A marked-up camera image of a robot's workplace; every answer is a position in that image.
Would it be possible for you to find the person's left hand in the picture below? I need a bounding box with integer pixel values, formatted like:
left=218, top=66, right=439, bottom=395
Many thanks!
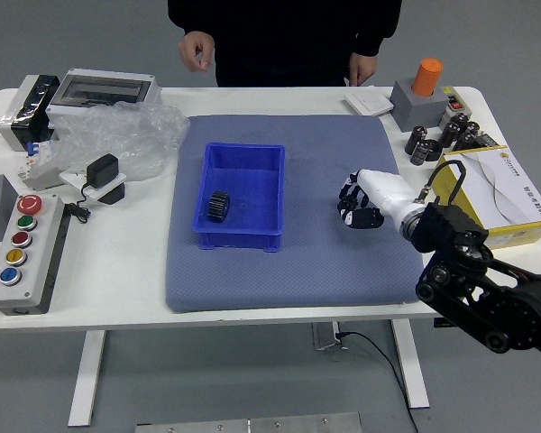
left=347, top=51, right=379, bottom=88

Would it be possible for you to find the person's right hand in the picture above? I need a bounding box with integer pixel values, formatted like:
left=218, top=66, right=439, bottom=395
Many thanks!
left=178, top=30, right=216, bottom=73

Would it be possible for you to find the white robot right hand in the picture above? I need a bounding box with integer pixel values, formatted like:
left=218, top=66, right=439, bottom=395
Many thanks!
left=336, top=169, right=418, bottom=230

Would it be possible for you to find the blue plastic box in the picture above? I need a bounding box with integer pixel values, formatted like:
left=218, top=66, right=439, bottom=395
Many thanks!
left=193, top=143, right=286, bottom=253

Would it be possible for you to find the big black gear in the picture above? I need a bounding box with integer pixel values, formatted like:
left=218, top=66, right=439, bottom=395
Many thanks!
left=206, top=189, right=232, bottom=224

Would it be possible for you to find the white distribution box clear cover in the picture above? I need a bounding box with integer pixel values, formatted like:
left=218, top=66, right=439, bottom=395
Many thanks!
left=45, top=68, right=163, bottom=119

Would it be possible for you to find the grey under-table power box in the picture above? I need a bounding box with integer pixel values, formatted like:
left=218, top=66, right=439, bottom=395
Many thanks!
left=311, top=321, right=349, bottom=352

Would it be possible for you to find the grey push button control box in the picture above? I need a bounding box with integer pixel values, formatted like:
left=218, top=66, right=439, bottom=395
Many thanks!
left=0, top=193, right=67, bottom=316

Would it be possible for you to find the orange cylinder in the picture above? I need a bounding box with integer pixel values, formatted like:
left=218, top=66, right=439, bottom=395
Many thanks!
left=410, top=58, right=444, bottom=97

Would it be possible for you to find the grey block holder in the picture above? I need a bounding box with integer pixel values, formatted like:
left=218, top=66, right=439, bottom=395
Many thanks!
left=390, top=78, right=450, bottom=134

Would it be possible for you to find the grey-blue padded mat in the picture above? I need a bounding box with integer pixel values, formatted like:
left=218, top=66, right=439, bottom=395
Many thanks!
left=164, top=114, right=429, bottom=314

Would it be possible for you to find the clear plastic bag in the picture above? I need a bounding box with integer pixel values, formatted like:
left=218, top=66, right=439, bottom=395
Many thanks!
left=49, top=101, right=191, bottom=181

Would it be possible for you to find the yellow and white carton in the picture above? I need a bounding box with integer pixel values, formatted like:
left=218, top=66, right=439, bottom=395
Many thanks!
left=429, top=144, right=541, bottom=252

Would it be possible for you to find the black power adapter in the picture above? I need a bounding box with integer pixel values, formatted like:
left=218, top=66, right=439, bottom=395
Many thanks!
left=85, top=153, right=121, bottom=189

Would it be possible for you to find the small black block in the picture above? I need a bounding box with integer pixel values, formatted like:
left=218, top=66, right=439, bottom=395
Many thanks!
left=99, top=182, right=127, bottom=207

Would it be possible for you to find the white table leg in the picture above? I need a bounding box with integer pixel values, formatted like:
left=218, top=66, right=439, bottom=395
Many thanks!
left=390, top=318, right=430, bottom=410
left=67, top=331, right=107, bottom=428

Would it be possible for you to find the white circuit breaker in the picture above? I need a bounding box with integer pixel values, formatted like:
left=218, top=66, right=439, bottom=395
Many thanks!
left=16, top=138, right=62, bottom=191

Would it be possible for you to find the silver metal plate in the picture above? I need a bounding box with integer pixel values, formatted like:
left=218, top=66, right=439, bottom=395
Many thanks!
left=134, top=411, right=362, bottom=433

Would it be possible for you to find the white wall switch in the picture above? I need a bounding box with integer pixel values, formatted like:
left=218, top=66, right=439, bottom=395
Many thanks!
left=344, top=87, right=395, bottom=117

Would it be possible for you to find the white switch box red button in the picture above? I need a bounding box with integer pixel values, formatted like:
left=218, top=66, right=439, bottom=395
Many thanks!
left=440, top=86, right=468, bottom=115

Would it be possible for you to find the black power cable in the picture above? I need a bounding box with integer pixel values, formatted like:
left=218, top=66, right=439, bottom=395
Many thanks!
left=335, top=331, right=420, bottom=433

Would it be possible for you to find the white enclosure with black front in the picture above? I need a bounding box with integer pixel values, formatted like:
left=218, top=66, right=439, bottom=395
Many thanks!
left=0, top=74, right=62, bottom=152

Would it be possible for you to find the black adapter cord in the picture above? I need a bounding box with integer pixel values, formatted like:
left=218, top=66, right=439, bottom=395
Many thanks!
left=65, top=182, right=94, bottom=225

